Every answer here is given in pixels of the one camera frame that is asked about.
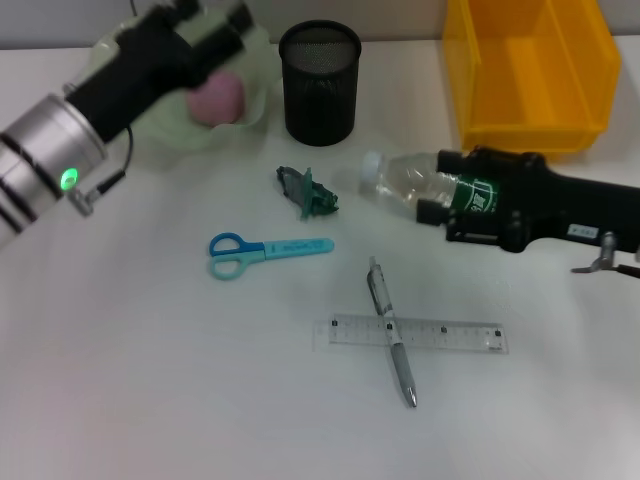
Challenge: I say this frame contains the pink peach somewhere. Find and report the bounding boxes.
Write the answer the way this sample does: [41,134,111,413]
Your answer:
[187,72,246,126]

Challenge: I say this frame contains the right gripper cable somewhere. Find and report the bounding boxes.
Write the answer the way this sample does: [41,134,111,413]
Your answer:
[569,230,640,281]

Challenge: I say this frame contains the clear plastic ruler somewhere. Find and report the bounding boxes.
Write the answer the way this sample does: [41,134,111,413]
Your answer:
[313,312,510,355]

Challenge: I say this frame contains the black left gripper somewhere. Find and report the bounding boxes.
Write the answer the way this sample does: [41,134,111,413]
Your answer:
[64,0,254,141]

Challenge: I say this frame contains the grey ballpoint pen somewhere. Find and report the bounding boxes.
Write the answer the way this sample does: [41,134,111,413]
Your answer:
[367,256,420,409]

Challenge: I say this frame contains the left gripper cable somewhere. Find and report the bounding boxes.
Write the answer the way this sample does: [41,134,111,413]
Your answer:
[62,124,134,219]

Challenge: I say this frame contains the yellow plastic bin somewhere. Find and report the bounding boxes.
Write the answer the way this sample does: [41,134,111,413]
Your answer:
[442,0,623,162]

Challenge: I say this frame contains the blue capped scissors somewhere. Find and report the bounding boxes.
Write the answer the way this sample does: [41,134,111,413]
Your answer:
[207,232,335,281]

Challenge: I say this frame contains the clear green-label water bottle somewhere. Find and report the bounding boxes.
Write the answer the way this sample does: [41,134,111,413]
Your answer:
[360,149,504,224]

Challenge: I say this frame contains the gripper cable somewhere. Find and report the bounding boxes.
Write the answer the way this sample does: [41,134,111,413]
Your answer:
[569,230,640,281]
[62,124,134,219]

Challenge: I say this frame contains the black mesh pen holder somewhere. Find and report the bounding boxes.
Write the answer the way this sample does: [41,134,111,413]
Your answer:
[278,19,363,148]

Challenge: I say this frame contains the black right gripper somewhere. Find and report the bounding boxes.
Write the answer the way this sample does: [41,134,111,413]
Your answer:
[417,146,640,253]

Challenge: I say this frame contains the pale green fruit bowl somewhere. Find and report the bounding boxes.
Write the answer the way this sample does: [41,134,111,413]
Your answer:
[89,9,274,157]

